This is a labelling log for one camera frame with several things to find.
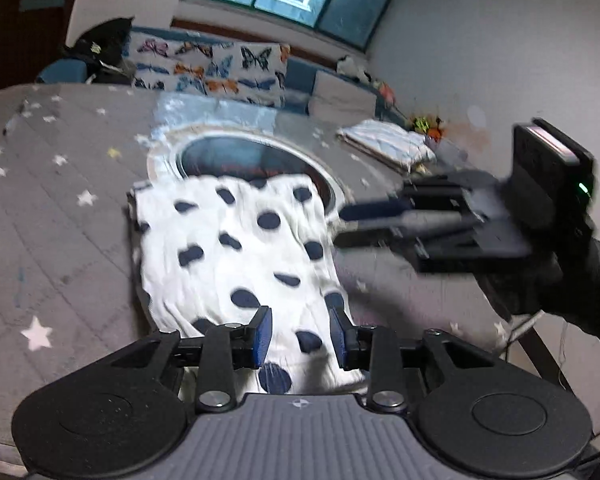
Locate white plush toy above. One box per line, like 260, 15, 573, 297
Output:
336, 55, 374, 84

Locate butterfly print cushion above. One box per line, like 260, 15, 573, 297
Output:
125, 31, 292, 109

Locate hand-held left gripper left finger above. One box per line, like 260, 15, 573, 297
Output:
97, 305, 274, 411

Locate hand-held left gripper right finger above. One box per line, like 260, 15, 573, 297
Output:
328, 294, 501, 411

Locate blue sofa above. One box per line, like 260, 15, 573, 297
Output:
35, 25, 406, 127

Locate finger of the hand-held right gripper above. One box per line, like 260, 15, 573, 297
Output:
332, 221, 486, 262
338, 180, 475, 223

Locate folded striped cloth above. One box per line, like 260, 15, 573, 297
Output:
336, 120, 439, 176

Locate grey seat cushion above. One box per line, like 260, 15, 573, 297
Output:
307, 70, 382, 122

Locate person's right forearm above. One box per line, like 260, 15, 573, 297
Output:
475, 232, 600, 357

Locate black bag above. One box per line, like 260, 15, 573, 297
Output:
62, 17, 134, 86

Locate grey star print tablecloth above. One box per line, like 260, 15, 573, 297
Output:
0, 82, 531, 457

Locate metal table leg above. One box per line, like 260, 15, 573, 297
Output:
504, 310, 572, 392

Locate round dark hot plate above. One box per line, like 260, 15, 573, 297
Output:
147, 127, 349, 217

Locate white polka dot garment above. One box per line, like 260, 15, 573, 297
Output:
126, 174, 376, 396

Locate orange yellow toys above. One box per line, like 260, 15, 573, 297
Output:
377, 82, 447, 142

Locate dark wooden door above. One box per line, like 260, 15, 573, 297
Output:
0, 0, 89, 102

